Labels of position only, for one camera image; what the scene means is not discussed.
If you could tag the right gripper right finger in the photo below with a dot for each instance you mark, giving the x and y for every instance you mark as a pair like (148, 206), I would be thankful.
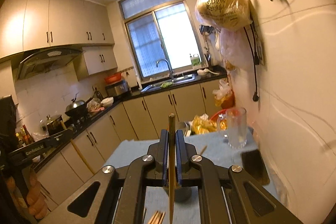
(227, 195)

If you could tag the red bucket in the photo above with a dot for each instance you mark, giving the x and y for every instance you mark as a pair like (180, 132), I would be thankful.
(224, 113)

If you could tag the range hood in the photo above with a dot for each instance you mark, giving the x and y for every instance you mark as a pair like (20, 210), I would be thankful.
(46, 60)

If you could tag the dark utensil holder cup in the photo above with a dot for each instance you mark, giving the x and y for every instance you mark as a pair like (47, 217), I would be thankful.
(182, 194)

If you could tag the black wok with lid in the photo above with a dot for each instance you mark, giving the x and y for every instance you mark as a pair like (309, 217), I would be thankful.
(77, 108)

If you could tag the window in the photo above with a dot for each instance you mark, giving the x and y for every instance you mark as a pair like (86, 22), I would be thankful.
(162, 36)

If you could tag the white bowl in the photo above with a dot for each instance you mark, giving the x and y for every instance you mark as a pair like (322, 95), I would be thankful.
(107, 102)

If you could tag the clear glass pitcher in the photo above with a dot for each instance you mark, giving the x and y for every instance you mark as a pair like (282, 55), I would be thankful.
(234, 129)

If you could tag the wooden chopstick thick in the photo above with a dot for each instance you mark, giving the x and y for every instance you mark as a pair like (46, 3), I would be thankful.
(78, 151)

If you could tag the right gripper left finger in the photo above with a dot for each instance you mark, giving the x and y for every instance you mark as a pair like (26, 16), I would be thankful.
(116, 195)

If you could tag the left hand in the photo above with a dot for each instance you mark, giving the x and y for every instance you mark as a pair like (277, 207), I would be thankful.
(36, 201)

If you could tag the green detergent bottle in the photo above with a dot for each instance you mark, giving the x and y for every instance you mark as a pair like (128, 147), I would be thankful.
(196, 61)

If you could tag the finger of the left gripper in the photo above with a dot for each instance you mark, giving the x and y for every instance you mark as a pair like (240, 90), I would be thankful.
(57, 139)

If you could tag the yellow plastic bag hanging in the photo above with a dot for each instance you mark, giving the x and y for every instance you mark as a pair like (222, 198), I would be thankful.
(229, 14)

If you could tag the steel cooking pot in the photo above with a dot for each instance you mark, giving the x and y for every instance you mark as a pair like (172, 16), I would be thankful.
(52, 124)

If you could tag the red basin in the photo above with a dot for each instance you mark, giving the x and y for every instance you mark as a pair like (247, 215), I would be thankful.
(113, 78)

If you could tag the black smartphone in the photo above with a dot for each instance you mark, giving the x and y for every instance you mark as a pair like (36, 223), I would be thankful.
(255, 166)

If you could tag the steel toaster box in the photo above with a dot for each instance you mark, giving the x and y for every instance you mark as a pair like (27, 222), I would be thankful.
(117, 89)

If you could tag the upper kitchen cabinets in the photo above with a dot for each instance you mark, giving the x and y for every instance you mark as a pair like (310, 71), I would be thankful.
(28, 26)

